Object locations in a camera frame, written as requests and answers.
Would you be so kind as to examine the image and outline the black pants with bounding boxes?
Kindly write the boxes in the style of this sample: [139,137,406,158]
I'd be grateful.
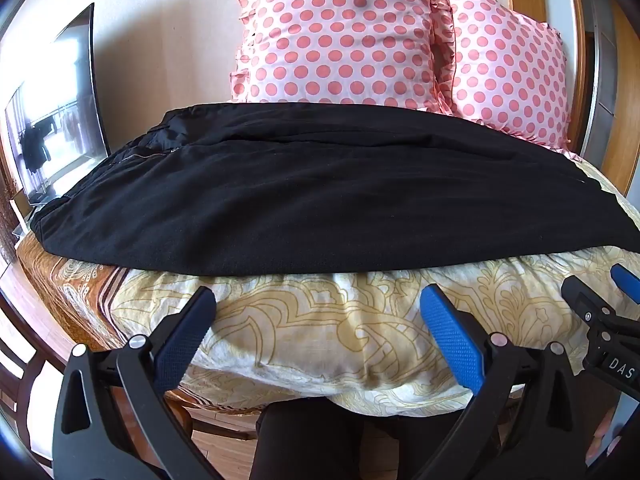
[30,101,640,277]

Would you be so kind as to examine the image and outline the large pink polka dot pillow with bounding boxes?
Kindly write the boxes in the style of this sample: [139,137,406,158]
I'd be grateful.
[229,0,457,113]

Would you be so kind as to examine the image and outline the dark wooden chair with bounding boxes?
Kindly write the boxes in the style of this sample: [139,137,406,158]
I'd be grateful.
[0,330,66,466]

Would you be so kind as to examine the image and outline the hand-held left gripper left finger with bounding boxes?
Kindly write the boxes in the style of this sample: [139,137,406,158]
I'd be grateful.
[52,286,223,480]

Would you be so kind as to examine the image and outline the yellow patterned bedspread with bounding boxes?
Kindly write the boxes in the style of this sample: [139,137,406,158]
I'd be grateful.
[17,150,640,418]

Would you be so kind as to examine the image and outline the wooden sliding door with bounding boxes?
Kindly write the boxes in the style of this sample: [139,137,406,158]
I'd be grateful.
[597,10,640,196]

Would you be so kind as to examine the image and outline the small pink polka dot pillow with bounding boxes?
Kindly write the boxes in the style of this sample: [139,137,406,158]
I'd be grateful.
[432,0,581,161]

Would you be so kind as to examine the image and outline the person's black clothed legs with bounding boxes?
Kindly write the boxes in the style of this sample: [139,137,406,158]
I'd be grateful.
[250,395,476,480]

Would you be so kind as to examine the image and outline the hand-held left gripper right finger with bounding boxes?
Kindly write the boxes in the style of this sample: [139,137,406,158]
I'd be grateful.
[419,284,601,480]

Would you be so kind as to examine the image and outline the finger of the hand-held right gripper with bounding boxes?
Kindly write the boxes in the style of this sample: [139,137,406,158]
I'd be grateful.
[611,263,640,306]
[561,276,619,324]

